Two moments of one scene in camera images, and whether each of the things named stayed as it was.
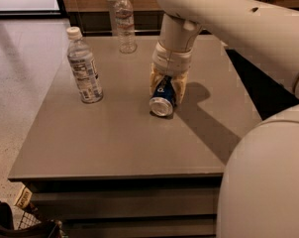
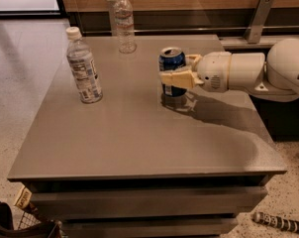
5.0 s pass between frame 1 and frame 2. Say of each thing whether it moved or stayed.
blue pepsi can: moved
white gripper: moved
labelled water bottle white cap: stayed
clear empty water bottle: stayed
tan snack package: stayed
